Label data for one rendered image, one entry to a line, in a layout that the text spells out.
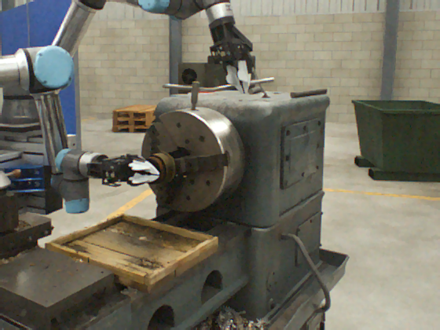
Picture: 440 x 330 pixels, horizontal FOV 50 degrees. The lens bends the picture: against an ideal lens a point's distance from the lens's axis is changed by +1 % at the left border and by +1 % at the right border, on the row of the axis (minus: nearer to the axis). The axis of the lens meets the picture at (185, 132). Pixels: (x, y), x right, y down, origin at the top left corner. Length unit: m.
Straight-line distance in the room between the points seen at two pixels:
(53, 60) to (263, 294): 0.97
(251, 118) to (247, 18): 10.07
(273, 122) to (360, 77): 9.83
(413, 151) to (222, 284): 4.63
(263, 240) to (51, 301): 0.82
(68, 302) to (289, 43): 10.62
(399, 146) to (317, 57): 5.75
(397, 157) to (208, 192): 4.61
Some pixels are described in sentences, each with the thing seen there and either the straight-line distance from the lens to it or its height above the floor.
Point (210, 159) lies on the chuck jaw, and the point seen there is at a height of 1.11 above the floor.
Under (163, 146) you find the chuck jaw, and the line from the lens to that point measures 1.39.
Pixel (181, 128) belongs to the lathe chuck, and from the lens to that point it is 1.41.
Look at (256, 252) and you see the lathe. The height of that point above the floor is 0.79.
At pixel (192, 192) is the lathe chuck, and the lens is 1.43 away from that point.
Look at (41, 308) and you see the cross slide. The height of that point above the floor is 0.96.
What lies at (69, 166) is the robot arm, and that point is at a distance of 1.45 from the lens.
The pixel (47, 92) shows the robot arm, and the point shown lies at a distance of 1.51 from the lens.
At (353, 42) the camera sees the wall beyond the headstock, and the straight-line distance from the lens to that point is 11.26.
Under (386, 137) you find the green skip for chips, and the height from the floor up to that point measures 0.53.
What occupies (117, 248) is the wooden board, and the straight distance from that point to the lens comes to 1.32.
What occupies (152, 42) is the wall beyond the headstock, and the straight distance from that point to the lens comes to 12.16.
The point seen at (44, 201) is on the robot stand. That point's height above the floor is 0.90.
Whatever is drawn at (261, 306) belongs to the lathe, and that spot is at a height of 0.60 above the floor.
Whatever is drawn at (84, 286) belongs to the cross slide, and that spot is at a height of 0.97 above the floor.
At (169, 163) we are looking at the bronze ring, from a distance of 1.33.
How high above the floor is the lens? 1.38
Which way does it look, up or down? 9 degrees down
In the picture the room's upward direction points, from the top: straight up
